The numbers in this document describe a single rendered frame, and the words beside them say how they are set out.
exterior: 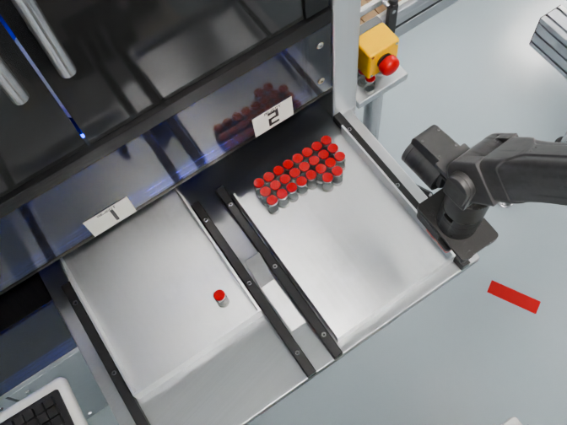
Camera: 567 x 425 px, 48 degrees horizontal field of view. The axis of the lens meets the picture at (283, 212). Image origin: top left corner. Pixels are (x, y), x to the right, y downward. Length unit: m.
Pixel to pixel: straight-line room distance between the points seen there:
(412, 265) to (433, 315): 0.91
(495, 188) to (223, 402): 0.63
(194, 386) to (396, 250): 0.44
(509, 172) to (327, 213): 0.58
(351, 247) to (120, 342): 0.46
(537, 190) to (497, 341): 1.44
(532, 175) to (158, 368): 0.75
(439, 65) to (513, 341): 1.05
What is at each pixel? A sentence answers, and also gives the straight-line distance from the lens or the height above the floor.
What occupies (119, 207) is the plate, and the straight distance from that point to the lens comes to 1.13.
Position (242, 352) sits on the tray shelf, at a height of 0.88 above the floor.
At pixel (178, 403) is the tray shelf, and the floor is 0.88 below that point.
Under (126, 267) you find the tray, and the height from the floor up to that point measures 0.88.
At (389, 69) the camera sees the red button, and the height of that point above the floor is 1.00.
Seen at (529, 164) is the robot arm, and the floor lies 1.42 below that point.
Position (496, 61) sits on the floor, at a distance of 2.59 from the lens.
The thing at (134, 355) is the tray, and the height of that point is 0.88.
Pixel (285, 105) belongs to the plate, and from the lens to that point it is 1.18.
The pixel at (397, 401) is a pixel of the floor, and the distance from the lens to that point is 2.04.
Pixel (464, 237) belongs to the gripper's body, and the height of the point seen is 1.18.
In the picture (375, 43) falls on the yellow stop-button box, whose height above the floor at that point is 1.03.
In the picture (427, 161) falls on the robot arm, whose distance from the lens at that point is 0.84.
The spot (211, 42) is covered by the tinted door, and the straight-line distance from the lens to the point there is 0.96.
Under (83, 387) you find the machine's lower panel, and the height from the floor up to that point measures 0.35.
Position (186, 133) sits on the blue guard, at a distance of 1.07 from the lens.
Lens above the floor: 2.01
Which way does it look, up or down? 66 degrees down
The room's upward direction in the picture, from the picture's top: 10 degrees counter-clockwise
